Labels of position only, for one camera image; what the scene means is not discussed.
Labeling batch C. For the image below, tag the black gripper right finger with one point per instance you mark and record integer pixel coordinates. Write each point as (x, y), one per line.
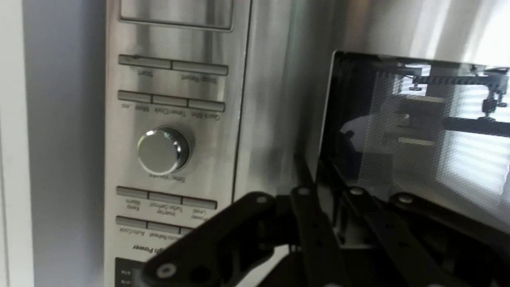
(404, 234)

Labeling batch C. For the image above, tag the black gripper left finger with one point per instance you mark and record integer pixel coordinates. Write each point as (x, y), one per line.
(233, 234)

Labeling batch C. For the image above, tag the silver microwave knob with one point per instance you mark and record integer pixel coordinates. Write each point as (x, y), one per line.
(161, 152)

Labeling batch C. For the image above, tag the stainless microwave door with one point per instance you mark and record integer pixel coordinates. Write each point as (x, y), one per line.
(287, 80)

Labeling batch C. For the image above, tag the stainless steel microwave body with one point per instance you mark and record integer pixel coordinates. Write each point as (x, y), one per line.
(176, 49)

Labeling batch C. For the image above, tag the white cabinet frame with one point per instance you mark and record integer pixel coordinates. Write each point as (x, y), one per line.
(13, 133)

